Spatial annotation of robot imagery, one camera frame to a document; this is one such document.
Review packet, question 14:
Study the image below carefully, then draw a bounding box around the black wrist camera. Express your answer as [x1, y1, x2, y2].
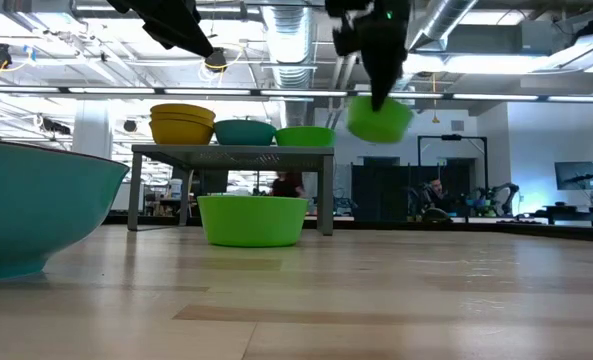
[331, 14, 362, 57]

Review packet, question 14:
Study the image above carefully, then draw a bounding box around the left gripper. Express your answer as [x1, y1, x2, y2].
[106, 0, 215, 58]

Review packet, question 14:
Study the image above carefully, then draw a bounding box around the grey perforated metal shelf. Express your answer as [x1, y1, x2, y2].
[127, 144, 336, 237]

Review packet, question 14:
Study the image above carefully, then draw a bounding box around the yellow blue patterned ceramic bowl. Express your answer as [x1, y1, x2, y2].
[149, 111, 216, 124]
[149, 118, 215, 147]
[149, 103, 217, 117]

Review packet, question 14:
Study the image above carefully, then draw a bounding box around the black metal gantry frame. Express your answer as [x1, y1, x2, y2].
[416, 133, 490, 221]

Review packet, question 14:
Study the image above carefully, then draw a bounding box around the teal black floral ceramic bowl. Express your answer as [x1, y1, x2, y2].
[0, 138, 131, 283]
[213, 119, 278, 147]

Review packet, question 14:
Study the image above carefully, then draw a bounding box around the black background table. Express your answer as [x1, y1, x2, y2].
[543, 203, 593, 227]

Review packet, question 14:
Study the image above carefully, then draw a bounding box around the smooth silver air duct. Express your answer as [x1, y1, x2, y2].
[406, 0, 480, 51]

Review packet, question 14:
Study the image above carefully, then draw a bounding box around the green plastic mini bowl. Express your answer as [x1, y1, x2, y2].
[275, 125, 337, 148]
[197, 194, 310, 249]
[346, 95, 415, 145]

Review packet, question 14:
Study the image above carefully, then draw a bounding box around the black aluminium table frame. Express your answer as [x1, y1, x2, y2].
[103, 213, 593, 245]

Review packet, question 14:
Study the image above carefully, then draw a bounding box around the black partition cabinet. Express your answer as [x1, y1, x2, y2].
[350, 157, 477, 222]

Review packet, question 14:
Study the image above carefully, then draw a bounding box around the ribbed silver air duct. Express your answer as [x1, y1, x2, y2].
[260, 0, 318, 126]

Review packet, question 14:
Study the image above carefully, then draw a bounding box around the dark wall monitor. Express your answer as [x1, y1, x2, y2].
[554, 160, 593, 192]

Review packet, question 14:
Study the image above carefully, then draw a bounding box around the person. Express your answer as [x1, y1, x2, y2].
[422, 178, 453, 214]
[269, 171, 307, 199]

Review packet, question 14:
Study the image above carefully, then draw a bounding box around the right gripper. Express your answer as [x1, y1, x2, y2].
[325, 0, 412, 113]

